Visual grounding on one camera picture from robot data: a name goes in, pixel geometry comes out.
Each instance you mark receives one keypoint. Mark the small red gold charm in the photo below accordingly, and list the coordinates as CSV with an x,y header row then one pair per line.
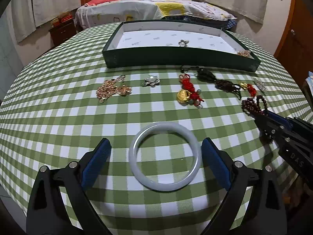
x,y
244,86

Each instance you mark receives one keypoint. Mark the red knot gold pendant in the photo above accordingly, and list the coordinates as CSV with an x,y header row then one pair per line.
x,y
184,95

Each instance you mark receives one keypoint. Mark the pale jade bangle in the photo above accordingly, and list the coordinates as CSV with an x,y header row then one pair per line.
x,y
132,155

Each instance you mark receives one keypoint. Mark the pearl flower brooch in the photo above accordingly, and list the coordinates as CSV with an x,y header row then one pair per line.
x,y
183,44
151,80

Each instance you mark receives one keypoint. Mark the red box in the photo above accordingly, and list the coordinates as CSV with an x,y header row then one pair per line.
x,y
65,18

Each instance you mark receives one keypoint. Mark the light blue cloth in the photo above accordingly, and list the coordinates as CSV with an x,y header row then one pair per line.
x,y
309,80

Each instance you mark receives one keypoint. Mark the silver rhinestone brooch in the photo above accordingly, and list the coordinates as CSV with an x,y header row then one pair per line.
x,y
260,84

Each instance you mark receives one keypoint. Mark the blue plaid bedding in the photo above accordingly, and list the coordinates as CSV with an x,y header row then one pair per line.
x,y
220,22

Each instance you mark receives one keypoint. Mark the bed with patterned quilt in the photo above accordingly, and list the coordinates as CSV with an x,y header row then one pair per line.
x,y
137,7

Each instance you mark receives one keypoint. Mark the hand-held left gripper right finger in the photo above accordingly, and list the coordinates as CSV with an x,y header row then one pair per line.
x,y
215,161

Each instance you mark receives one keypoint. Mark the dark green tray box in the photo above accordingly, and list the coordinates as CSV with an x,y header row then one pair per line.
x,y
171,59

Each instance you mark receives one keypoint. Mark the wooden door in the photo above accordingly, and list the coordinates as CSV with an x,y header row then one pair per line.
x,y
296,34

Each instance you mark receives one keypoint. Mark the yellow box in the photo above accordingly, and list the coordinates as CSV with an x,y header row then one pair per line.
x,y
55,21

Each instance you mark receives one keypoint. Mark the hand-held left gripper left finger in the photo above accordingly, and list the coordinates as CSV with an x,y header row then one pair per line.
x,y
96,161

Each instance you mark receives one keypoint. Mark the dark wooden nightstand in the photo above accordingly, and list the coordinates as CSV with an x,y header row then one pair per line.
x,y
62,31

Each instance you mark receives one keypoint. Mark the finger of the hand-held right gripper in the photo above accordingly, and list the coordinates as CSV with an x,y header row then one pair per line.
x,y
281,122
271,129

